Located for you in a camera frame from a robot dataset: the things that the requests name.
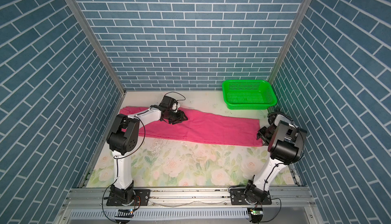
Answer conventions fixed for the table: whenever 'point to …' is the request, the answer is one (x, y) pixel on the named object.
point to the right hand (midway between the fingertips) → (262, 140)
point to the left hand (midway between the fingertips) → (188, 119)
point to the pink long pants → (234, 130)
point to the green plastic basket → (248, 94)
